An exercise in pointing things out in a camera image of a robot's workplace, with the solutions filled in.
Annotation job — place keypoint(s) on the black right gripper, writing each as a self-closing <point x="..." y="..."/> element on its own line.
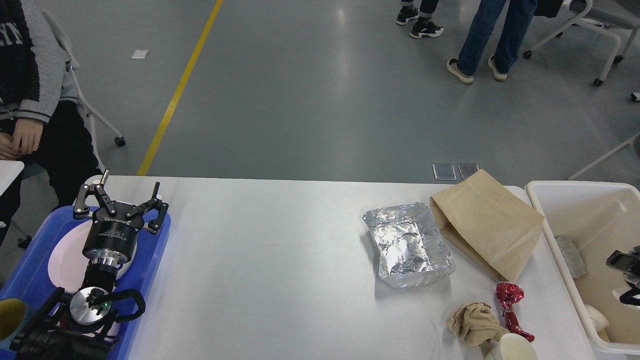
<point x="629" y="264"/>

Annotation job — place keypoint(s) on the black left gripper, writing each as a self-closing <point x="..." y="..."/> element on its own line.
<point x="110" y="236"/>

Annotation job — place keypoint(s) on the white paper cup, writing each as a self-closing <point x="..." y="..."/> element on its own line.
<point x="599" y="322"/>

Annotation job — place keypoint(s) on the pink plate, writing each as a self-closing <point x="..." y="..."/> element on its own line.
<point x="67" y="264"/>

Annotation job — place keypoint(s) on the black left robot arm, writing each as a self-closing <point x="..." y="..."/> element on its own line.
<point x="85" y="276"/>

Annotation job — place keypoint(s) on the blue plastic tray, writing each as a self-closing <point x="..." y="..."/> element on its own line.
<point x="30" y="280"/>

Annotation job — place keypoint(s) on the red foil wrapper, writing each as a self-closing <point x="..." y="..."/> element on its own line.
<point x="508" y="294"/>

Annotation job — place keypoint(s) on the seated person grey cardigan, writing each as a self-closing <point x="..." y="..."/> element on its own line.
<point x="39" y="115"/>

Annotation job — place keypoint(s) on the white cup bottom edge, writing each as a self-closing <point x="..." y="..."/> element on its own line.
<point x="512" y="347"/>

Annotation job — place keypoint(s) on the white chair leg right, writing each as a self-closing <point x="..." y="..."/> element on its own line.
<point x="633" y="142"/>

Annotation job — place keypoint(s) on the brown paper bag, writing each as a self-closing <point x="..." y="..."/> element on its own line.
<point x="490" y="224"/>

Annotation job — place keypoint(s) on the crumpled brown paper napkin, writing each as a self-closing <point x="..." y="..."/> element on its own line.
<point x="475" y="324"/>

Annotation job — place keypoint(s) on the white paper on floor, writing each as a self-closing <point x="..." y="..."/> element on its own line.
<point x="139" y="54"/>

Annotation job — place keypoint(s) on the right metal floor plate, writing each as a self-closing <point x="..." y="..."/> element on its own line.
<point x="468" y="169"/>

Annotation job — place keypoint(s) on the metal floor plate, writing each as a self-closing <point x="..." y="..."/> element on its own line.
<point x="468" y="169"/>
<point x="444" y="172"/>

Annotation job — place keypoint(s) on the left metal floor plate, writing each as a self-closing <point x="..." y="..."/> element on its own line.
<point x="444" y="172"/>

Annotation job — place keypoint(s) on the crumpled aluminium foil tray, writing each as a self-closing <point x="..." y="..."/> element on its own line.
<point x="412" y="250"/>

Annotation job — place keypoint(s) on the white office chair right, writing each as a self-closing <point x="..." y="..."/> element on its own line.
<point x="599" y="16"/>

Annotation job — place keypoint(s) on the person in black trousers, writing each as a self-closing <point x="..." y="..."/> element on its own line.
<point x="424" y="25"/>

